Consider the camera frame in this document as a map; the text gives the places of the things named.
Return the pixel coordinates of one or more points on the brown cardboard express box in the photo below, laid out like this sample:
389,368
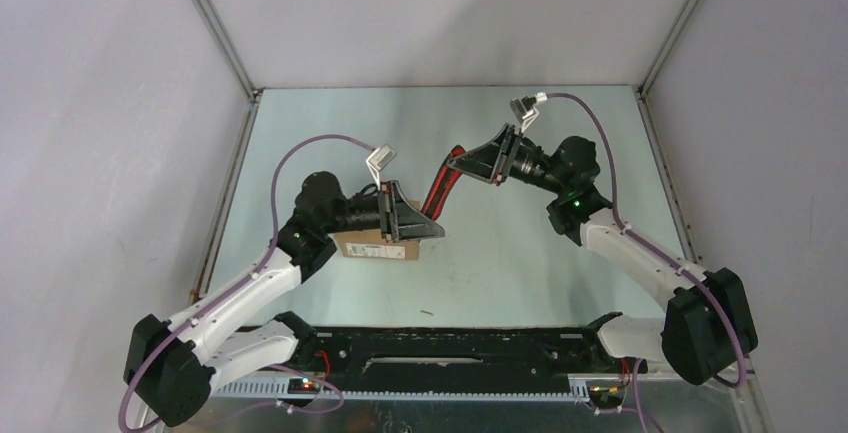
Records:
370,244

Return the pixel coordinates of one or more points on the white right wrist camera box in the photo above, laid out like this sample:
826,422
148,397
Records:
525,109

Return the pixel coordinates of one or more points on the red black utility knife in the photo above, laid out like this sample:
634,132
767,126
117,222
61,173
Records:
444,181

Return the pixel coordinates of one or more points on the aluminium frame rail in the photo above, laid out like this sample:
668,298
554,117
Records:
280,382

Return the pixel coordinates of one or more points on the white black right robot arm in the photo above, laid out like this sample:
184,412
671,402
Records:
707,324

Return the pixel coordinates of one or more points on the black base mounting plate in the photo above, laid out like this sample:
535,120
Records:
451,361

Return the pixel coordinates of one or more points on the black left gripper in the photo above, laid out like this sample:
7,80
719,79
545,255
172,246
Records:
398,219

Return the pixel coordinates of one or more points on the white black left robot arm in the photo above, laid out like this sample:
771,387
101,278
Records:
232,297

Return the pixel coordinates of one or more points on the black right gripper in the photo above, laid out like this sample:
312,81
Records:
494,161

